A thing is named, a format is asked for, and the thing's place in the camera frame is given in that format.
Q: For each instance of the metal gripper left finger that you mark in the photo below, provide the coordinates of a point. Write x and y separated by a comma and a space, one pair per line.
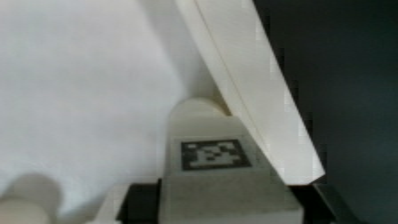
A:
141, 204

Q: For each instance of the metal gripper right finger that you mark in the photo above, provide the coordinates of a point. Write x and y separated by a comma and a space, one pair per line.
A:
326, 207

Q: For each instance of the white square tabletop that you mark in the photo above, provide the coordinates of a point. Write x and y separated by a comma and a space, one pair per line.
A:
106, 60

